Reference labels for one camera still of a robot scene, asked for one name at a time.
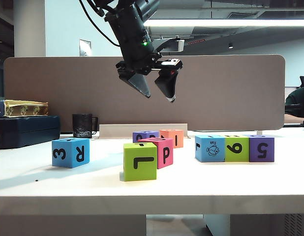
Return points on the dark blue hard case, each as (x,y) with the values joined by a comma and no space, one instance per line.
(26,132)

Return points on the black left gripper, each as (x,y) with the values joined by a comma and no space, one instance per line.
(137,59)

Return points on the blue foam block fish A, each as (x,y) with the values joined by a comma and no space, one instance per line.
(208,150)

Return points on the ceiling light strip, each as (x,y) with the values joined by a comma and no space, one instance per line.
(216,22)

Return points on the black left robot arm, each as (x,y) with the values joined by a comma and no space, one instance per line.
(130,24)

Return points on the person in dark green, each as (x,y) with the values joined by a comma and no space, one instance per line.
(297,103)

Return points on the black mug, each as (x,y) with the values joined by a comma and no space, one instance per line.
(80,123)

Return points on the red LED sign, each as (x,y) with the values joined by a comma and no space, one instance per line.
(196,41)

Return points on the purple foam block 5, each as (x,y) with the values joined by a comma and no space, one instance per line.
(262,150)

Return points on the purple foam block M R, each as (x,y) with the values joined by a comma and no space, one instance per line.
(144,136)

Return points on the grey wall plate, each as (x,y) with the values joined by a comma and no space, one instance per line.
(85,48)

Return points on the yellow fabric storage bag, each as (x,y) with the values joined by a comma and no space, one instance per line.
(26,108)

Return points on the brown desk divider panel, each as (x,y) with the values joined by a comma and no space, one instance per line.
(265,86)

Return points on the white desk leg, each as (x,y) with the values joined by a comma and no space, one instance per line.
(216,225)

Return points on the green foam block K T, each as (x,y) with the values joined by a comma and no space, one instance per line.
(139,162)

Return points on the orange foam block 7 I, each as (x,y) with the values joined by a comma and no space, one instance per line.
(175,140)

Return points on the green foam block 9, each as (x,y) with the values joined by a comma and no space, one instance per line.
(236,148)

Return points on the black ceiling spotlight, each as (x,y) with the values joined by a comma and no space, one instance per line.
(230,45)

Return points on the blue foam block Y 3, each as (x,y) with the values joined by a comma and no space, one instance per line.
(68,153)

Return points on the red foam block U N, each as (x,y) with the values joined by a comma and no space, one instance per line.
(165,153)

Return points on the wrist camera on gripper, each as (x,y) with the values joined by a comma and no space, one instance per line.
(170,64)

